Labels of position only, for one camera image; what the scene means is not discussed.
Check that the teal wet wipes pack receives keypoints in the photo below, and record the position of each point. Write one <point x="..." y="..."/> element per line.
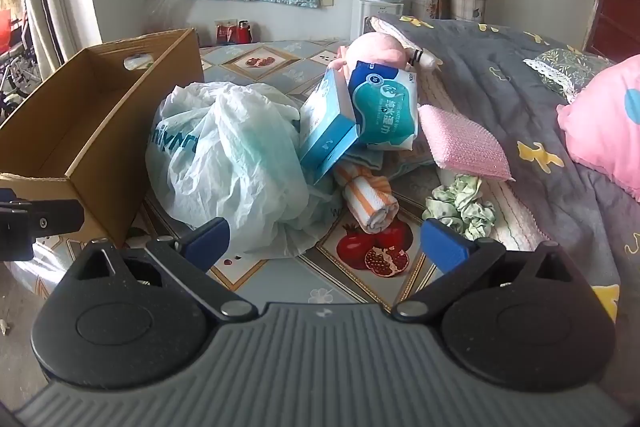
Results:
<point x="385" y="107"/>

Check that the white water dispenser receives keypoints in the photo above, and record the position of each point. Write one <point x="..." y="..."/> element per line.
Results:
<point x="362" y="14"/>

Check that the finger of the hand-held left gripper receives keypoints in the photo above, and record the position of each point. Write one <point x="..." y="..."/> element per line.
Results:
<point x="45" y="217"/>

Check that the green leaf pillow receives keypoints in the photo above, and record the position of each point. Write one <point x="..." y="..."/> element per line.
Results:
<point x="560" y="62"/>

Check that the orange striped towel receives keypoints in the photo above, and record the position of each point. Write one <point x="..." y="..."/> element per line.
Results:
<point x="370" y="202"/>

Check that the pink pillow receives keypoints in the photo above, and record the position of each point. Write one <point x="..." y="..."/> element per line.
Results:
<point x="605" y="127"/>

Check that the clear plastic bag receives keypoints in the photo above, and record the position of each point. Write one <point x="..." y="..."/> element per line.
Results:
<point x="167" y="12"/>

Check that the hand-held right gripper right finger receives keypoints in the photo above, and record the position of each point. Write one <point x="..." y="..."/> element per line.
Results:
<point x="445" y="247"/>

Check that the fruit print tablecloth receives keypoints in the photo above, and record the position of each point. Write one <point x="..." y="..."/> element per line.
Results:
<point x="280" y="62"/>

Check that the white plastic bag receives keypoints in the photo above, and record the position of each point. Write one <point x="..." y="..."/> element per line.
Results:
<point x="225" y="157"/>

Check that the green crumpled cloth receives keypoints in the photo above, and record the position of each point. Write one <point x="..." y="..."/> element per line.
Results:
<point x="460" y="207"/>

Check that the red printed shopping bag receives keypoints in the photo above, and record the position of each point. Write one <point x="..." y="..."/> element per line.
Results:
<point x="4" y="29"/>

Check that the brown cardboard box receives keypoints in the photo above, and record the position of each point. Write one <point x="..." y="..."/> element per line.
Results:
<point x="45" y="142"/>

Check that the grey printed quilt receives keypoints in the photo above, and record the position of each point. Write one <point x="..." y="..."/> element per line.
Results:
<point x="500" y="57"/>

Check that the blue tissue box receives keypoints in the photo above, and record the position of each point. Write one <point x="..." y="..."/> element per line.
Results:
<point x="325" y="132"/>

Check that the red bottle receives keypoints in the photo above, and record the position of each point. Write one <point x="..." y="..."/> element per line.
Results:
<point x="242" y="33"/>
<point x="224" y="34"/>

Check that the pink plush toy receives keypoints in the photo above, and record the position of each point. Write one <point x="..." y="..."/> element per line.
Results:
<point x="372" y="49"/>

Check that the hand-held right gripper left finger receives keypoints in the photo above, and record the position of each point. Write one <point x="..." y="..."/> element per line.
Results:
<point x="207" y="241"/>

